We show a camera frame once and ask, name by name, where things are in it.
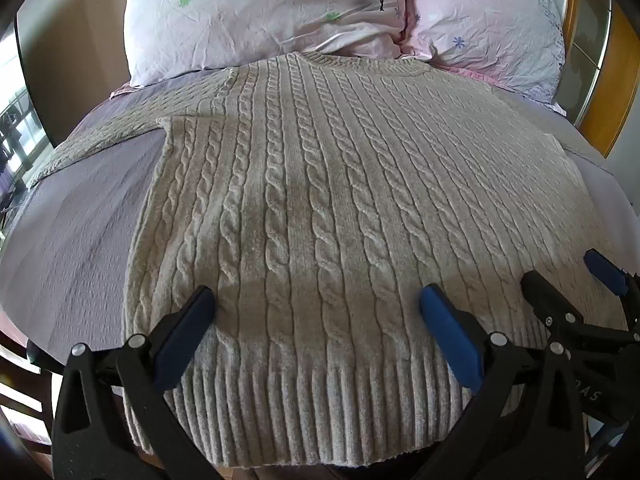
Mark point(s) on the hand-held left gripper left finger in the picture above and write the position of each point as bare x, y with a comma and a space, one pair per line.
182, 332

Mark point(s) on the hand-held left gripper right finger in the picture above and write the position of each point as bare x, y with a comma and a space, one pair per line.
450, 332

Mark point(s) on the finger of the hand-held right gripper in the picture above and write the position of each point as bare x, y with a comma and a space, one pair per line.
607, 272
560, 310

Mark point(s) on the purple textured bedspread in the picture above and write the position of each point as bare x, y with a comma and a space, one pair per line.
75, 210

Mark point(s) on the wooden headboard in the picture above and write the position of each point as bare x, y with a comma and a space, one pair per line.
625, 85

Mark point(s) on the window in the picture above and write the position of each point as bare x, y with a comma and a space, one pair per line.
15, 125

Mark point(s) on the pink flower print pillow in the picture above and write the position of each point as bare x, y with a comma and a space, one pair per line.
490, 25

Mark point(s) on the pink tree print pillow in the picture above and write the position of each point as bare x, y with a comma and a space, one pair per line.
250, 15

